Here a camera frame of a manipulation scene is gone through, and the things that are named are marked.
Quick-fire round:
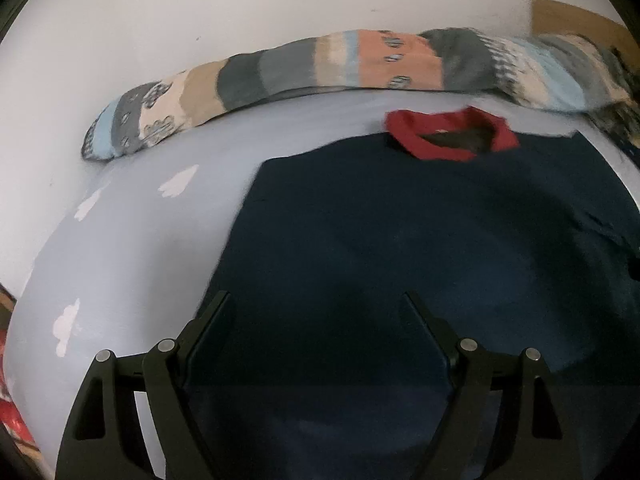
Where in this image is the red patterned cloth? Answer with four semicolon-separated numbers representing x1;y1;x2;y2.
0;365;38;456

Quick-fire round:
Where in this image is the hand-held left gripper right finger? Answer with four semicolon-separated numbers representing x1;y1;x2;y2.
403;291;584;480

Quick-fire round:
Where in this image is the wooden headboard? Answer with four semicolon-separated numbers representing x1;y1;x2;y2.
530;0;633;53

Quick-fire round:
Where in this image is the navy shirt with red collar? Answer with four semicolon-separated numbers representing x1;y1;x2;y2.
192;107;640;480

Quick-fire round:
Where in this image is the light blue cloud bedsheet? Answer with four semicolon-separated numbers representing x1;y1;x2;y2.
5;87;640;480

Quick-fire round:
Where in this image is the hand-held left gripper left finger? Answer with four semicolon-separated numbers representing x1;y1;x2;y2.
57;290;234;480

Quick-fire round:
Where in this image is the patchwork patterned blanket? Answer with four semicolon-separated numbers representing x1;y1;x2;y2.
81;27;640;161

